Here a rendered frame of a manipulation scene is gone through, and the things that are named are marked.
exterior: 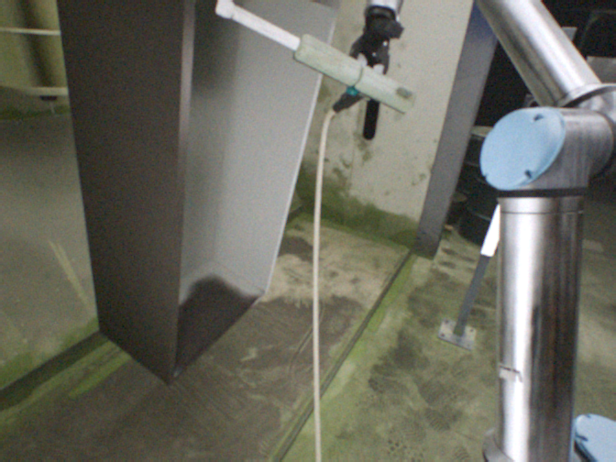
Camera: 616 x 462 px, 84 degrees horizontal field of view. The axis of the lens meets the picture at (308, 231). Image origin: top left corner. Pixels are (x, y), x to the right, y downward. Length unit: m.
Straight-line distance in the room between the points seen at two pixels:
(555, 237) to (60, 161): 2.15
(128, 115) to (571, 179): 0.81
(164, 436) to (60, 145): 1.56
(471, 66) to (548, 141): 2.13
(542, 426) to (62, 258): 1.99
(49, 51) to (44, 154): 0.57
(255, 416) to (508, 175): 1.46
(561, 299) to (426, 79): 2.25
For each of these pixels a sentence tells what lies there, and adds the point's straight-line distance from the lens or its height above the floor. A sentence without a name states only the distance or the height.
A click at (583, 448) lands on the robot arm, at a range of 0.87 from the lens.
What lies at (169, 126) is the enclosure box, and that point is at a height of 1.34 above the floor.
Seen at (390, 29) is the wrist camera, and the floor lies 1.55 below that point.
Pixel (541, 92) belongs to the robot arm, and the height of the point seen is 1.46.
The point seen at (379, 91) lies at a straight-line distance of 0.87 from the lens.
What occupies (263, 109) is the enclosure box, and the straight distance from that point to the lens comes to 1.34.
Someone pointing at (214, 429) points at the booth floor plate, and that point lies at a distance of 1.73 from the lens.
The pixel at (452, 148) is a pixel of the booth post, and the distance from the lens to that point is 2.73.
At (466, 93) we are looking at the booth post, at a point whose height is 1.31.
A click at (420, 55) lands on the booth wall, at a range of 2.74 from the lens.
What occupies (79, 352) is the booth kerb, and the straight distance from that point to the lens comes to 2.12.
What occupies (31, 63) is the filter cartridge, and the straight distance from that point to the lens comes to 1.93.
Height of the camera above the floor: 1.50
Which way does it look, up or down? 28 degrees down
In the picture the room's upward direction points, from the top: 4 degrees clockwise
